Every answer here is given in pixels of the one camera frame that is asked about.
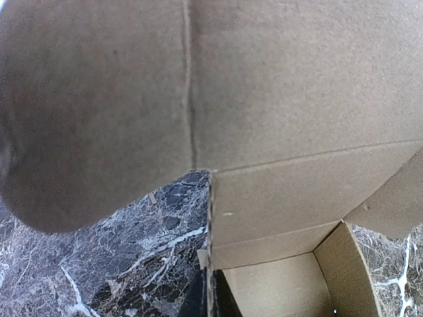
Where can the brown cardboard box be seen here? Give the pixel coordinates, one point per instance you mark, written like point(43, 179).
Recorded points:
point(306, 115)

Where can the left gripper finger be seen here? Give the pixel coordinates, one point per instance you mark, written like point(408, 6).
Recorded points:
point(195, 302)

